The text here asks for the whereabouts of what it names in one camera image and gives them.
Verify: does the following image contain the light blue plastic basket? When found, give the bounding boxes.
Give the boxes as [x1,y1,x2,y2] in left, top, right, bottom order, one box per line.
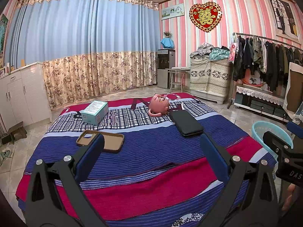
[251,120,294,161]

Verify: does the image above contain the blue fringed patterned cloth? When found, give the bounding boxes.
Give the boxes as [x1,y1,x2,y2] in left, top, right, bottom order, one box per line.
[293,102,303,125]

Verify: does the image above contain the leaning brown board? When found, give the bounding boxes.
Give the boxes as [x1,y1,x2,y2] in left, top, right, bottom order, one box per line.
[283,62,302,119]

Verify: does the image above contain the low tv bench lace cover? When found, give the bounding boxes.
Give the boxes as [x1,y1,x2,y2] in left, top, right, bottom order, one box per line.
[233,83,291,122]

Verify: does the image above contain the brown phone case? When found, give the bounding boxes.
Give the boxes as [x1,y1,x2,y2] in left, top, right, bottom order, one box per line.
[76,130,124,153]

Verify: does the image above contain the black phone case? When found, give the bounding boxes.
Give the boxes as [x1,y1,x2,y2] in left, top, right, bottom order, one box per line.
[169,110,204,138]

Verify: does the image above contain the hanging dark clothes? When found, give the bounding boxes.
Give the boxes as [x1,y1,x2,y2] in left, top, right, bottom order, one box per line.
[229,33,302,92]

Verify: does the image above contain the teal white cardboard box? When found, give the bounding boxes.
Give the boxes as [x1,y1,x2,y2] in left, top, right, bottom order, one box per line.
[80,100,108,125]

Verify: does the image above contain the white side cabinet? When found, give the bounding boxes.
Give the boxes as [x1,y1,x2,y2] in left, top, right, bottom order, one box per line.
[1,62,52,132]

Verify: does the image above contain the striped blue red blanket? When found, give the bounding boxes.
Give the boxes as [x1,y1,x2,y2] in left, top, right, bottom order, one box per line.
[15,92,277,227]

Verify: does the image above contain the pile of clothes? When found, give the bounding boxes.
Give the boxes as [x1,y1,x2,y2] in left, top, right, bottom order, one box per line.
[190,43,230,61]

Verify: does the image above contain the metal clothes rack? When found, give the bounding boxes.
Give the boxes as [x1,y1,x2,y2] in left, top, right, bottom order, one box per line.
[227,32,302,108]

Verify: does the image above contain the pink piggy bank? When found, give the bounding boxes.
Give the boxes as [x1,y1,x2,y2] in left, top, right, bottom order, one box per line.
[148,94,170,117]

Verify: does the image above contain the small metal folding table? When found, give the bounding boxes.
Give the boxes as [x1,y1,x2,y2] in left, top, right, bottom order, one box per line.
[166,67,190,92]

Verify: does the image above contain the grey water dispenser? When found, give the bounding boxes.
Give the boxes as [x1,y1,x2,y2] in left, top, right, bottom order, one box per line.
[157,49,176,89]

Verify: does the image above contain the blue covered water bottle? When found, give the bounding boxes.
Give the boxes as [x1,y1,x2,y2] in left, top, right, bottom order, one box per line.
[161,37,175,49]

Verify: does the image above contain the blue floral curtain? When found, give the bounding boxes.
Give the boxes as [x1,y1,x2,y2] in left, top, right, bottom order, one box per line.
[1,0,160,107]

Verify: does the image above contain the small potted plant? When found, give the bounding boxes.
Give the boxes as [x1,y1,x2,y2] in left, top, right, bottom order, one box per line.
[163,31,172,38]

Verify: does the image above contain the framed wall poster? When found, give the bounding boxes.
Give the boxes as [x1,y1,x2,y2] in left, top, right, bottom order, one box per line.
[268,0,299,43]

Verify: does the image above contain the heart-shaped red wall decoration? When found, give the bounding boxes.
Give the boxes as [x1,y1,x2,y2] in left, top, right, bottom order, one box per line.
[189,2,222,32]

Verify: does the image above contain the landscape wall picture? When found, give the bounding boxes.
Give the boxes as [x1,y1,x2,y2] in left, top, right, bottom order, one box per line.
[161,3,185,21]

